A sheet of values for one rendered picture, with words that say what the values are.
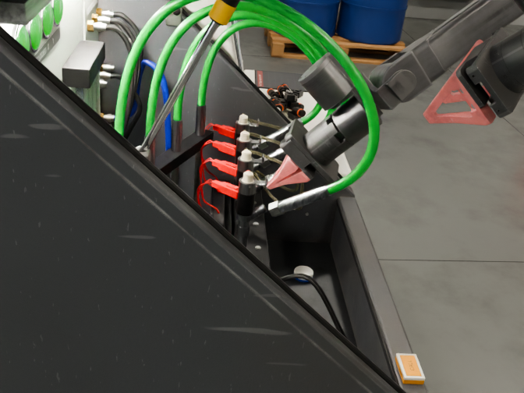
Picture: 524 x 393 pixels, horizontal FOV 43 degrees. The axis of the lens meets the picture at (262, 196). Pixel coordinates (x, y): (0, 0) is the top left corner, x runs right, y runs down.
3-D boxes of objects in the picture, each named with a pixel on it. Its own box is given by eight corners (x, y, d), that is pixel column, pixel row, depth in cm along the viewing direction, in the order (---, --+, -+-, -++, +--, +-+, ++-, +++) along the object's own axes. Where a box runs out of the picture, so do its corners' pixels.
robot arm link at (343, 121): (387, 125, 93) (388, 111, 98) (355, 89, 91) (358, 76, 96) (349, 154, 96) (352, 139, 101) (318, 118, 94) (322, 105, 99)
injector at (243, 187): (258, 294, 113) (270, 185, 103) (229, 293, 112) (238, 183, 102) (257, 285, 115) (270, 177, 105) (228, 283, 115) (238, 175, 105)
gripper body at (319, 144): (287, 124, 102) (323, 95, 99) (330, 171, 105) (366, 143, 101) (281, 141, 97) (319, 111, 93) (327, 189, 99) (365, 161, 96)
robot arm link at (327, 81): (423, 83, 92) (401, 83, 100) (369, 19, 89) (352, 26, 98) (360, 142, 92) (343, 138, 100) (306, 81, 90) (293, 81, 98)
